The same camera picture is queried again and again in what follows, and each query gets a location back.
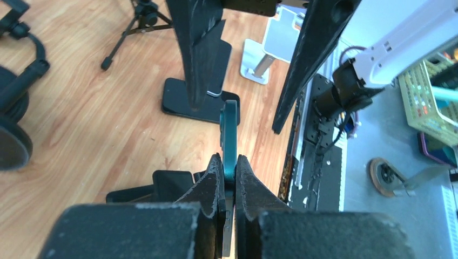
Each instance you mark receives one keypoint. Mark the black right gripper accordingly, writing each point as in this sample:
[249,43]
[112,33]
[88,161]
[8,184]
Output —
[198,26]

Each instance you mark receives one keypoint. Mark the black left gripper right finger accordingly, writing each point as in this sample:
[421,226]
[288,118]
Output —
[267,228]

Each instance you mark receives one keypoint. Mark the black mini tripod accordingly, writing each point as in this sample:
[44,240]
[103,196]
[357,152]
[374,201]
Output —
[146,18]

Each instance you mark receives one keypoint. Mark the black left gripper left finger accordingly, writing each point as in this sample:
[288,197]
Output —
[191,227]

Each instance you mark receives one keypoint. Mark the silver aluminium phone stand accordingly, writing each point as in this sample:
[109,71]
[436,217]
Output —
[279,41]

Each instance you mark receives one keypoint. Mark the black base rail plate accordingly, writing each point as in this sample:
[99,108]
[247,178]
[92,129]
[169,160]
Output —
[316,165]

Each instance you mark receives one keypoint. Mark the black phone silver frame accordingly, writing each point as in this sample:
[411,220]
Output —
[218,75]

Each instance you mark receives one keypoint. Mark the teal phone black screen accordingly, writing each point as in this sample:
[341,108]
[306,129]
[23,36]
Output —
[228,143]

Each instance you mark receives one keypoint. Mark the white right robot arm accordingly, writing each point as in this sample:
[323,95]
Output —
[430,26]

